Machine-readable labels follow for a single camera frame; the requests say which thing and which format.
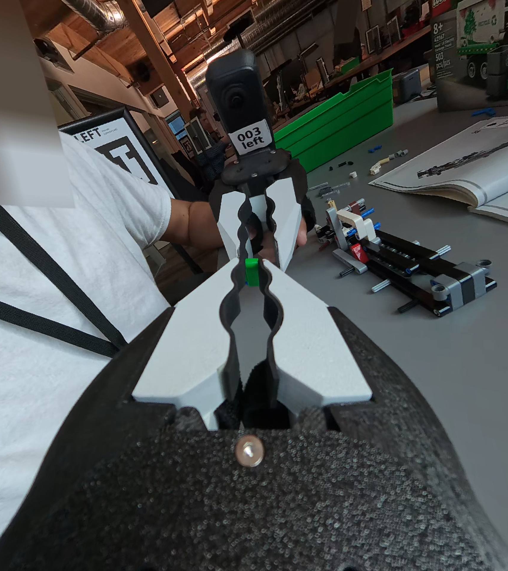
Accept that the black grey lego chassis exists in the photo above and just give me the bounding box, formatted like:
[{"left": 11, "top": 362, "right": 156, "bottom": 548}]
[{"left": 315, "top": 199, "right": 498, "bottom": 318}]

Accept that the person in white shirt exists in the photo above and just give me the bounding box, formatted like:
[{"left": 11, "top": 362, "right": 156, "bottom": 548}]
[{"left": 0, "top": 131, "right": 179, "bottom": 571}]

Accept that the lego set box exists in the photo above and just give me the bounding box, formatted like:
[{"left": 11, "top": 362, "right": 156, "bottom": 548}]
[{"left": 430, "top": 0, "right": 508, "bottom": 112}]

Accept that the metal ventilation duct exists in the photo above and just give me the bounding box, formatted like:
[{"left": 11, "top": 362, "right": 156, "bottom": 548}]
[{"left": 60, "top": 0, "right": 124, "bottom": 33}]

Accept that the grey power adapter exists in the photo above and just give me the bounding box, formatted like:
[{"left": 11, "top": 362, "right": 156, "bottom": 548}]
[{"left": 392, "top": 68, "right": 422, "bottom": 104}]

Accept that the lego instruction booklet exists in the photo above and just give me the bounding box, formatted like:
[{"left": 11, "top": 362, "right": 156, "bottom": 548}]
[{"left": 369, "top": 114, "right": 508, "bottom": 231}]

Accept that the green plastic bin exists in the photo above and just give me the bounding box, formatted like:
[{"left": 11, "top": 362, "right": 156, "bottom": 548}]
[{"left": 273, "top": 68, "right": 394, "bottom": 174}]

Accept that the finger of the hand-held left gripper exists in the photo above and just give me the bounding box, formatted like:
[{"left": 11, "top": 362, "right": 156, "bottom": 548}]
[
  {"left": 216, "top": 191, "right": 251, "bottom": 260},
  {"left": 258, "top": 179, "right": 303, "bottom": 273}
]

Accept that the black shoulder strap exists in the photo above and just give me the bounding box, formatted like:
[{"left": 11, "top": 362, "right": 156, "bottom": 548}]
[{"left": 0, "top": 204, "right": 129, "bottom": 358}]

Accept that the person's left forearm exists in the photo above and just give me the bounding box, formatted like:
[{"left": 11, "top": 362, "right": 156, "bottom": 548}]
[{"left": 140, "top": 197, "right": 225, "bottom": 250}]

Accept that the black framed sign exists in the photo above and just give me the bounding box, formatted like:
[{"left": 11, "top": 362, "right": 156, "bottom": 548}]
[{"left": 58, "top": 107, "right": 179, "bottom": 199}]

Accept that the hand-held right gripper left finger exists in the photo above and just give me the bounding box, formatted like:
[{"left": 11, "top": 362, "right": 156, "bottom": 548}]
[{"left": 132, "top": 257, "right": 248, "bottom": 430}]

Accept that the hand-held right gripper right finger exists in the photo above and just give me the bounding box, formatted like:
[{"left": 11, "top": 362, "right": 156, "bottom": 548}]
[{"left": 257, "top": 258, "right": 373, "bottom": 428}]

